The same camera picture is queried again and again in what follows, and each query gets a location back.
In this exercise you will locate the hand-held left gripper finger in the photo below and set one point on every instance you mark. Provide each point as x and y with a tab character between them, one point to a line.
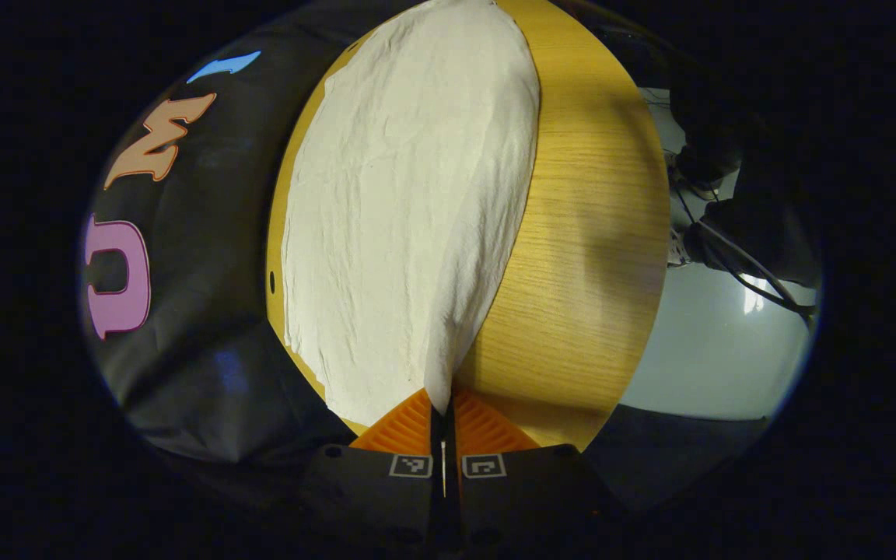
452	451
436	451

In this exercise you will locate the white jeans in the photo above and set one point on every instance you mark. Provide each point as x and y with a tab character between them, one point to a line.
386	194

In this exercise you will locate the black backdrop cloth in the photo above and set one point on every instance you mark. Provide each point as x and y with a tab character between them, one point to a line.
207	272

